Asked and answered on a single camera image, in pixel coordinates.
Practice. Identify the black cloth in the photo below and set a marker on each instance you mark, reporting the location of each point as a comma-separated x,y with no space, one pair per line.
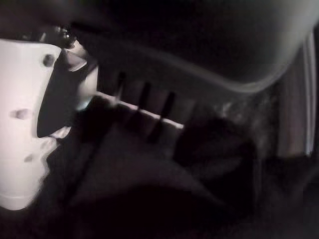
149,199

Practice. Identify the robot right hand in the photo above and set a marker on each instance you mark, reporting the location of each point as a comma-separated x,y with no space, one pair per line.
20,99

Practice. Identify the grey front-load washing machine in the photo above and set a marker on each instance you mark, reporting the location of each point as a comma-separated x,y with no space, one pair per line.
291,112

